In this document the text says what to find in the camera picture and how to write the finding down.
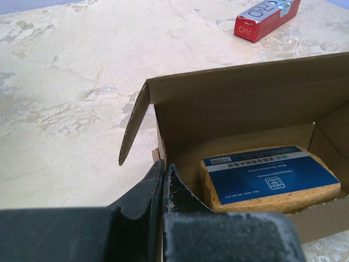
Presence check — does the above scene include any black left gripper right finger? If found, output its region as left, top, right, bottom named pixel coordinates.
left=163, top=164, right=305, bottom=261

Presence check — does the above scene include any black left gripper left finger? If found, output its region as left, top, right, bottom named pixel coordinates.
left=1, top=160, right=165, bottom=261

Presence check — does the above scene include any orange sponge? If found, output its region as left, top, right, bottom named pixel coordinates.
left=200, top=145, right=341, bottom=213

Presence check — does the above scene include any brown cardboard paper box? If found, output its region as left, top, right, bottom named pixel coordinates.
left=119, top=52, right=348, bottom=261

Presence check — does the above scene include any red silver toothpaste box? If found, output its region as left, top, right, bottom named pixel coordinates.
left=234, top=0, right=300, bottom=43

